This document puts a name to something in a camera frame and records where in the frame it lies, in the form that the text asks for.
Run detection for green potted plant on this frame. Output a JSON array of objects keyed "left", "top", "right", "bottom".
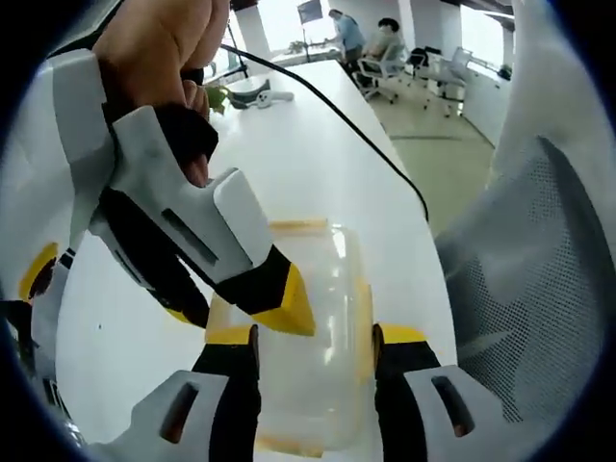
[{"left": 203, "top": 85, "right": 231, "bottom": 116}]

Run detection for grey mesh office chair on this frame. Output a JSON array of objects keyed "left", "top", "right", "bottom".
[{"left": 431, "top": 0, "right": 616, "bottom": 437}]

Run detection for dark grey curved band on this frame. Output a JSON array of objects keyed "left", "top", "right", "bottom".
[{"left": 224, "top": 78, "right": 274, "bottom": 110}]

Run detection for black finger strap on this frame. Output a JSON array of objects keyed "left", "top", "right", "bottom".
[{"left": 156, "top": 101, "right": 220, "bottom": 167}]

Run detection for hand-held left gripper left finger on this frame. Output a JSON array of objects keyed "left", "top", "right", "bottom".
[{"left": 90, "top": 323, "right": 264, "bottom": 462}]

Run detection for white office chair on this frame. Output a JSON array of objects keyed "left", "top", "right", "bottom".
[
  {"left": 406, "top": 46, "right": 445, "bottom": 111},
  {"left": 438, "top": 46, "right": 476, "bottom": 118},
  {"left": 354, "top": 56, "right": 401, "bottom": 105}
]

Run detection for white game controller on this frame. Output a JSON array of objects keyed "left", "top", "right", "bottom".
[{"left": 256, "top": 90, "right": 295, "bottom": 111}]

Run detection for white and yellow device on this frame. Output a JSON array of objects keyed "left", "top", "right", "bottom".
[{"left": 17, "top": 242, "right": 77, "bottom": 348}]

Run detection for black cable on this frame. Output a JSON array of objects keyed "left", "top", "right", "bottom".
[{"left": 219, "top": 41, "right": 430, "bottom": 223}]

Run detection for person's right hand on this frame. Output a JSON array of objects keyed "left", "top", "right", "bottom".
[{"left": 90, "top": 0, "right": 230, "bottom": 189}]

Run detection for dark sign on pole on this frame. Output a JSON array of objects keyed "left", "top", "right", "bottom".
[{"left": 296, "top": 0, "right": 324, "bottom": 24}]

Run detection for clear plastic container yellow buckles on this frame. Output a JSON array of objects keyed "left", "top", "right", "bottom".
[{"left": 203, "top": 218, "right": 379, "bottom": 459}]

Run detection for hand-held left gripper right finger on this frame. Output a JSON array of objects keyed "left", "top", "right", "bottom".
[{"left": 372, "top": 322, "right": 520, "bottom": 462}]

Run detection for black tripod stand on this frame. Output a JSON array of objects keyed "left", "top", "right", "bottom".
[{"left": 224, "top": 9, "right": 252, "bottom": 82}]

